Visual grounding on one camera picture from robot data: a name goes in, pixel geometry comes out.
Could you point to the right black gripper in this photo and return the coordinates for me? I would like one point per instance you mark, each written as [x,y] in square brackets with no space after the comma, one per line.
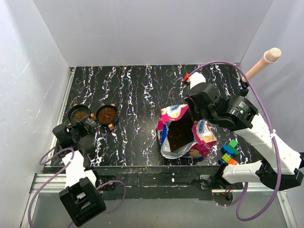
[194,116]

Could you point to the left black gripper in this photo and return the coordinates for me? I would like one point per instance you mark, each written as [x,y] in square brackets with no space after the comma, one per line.
[80,126]

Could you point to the pink cat food bag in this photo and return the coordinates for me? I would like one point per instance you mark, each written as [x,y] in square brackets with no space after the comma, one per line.
[181,137]

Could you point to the clear plastic scoop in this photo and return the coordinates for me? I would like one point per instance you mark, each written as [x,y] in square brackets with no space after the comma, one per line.
[90,122]

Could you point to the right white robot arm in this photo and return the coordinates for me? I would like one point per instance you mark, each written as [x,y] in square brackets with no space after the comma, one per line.
[280,164]

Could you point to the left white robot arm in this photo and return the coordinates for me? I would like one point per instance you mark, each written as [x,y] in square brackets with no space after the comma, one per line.
[80,196]

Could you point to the left black pet bowl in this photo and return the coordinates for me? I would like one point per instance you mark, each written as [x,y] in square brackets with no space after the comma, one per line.
[77,113]

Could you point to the black pet bowl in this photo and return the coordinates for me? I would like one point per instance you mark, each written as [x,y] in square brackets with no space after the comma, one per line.
[77,113]
[106,116]

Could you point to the right black pet bowl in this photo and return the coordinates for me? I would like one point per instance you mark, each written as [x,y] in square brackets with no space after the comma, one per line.
[106,116]

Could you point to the black microphone tripod stand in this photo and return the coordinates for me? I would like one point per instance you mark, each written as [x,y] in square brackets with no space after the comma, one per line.
[243,88]

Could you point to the colourful toy block car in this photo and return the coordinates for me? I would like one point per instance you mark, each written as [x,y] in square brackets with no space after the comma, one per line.
[230,153]

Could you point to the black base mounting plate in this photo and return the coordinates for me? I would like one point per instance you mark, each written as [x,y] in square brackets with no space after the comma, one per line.
[166,182]

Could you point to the pink microphone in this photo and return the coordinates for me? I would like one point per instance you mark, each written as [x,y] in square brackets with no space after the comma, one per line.
[269,57]

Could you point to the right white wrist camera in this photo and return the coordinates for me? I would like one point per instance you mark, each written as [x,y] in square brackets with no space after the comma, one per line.
[194,79]

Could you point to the aluminium rail frame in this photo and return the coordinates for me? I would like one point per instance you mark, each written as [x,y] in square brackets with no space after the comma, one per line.
[116,189]

